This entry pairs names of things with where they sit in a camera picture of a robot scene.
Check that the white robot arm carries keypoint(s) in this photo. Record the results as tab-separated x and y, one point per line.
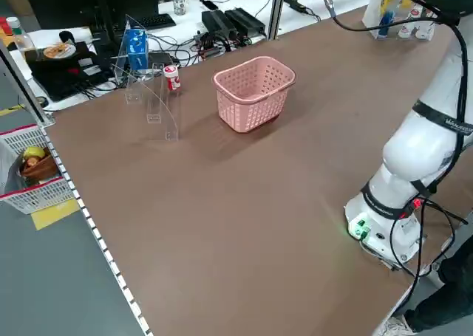
417	147

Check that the pink plastic basket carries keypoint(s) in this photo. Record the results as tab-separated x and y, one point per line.
251	107

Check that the blue drink carton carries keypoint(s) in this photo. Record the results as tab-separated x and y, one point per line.
137	49

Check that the clear acrylic drinks tray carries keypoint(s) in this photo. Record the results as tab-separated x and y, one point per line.
371	14

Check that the white basket red trim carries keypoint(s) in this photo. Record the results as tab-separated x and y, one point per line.
29	199

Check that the clear acrylic stepped shelf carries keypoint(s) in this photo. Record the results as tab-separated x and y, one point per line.
162	107

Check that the small red white bottle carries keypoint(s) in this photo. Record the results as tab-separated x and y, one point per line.
172	78

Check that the black power adapter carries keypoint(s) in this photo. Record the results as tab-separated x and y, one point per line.
218	22
245	20

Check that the black phone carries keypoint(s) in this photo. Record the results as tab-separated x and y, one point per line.
210	4

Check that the black keyboard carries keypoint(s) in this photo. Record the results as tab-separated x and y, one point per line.
155	21

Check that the patterned jar white lid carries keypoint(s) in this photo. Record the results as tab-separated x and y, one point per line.
179	3

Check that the black power strip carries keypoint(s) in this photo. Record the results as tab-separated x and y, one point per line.
294	3

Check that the yellow paper sheet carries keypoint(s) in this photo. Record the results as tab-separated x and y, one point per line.
55	214

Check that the black case with disc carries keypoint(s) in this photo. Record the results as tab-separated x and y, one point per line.
63	74

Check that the black monitor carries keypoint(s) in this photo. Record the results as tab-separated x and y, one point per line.
125	0

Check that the brown woven bowl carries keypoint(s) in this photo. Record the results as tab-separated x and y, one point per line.
40	170

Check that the blue label bottle white cap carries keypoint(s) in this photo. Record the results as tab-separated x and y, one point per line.
386	24

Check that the yellow toy fruit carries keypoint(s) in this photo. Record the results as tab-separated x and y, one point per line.
34	153

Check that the person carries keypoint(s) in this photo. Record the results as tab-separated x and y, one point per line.
443	295

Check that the clear bottle white cap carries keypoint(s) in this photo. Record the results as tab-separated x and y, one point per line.
20	37

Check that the aluminium frame post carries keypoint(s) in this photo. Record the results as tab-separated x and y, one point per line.
276	7

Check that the aluminium table corner post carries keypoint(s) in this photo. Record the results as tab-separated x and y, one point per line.
22	85

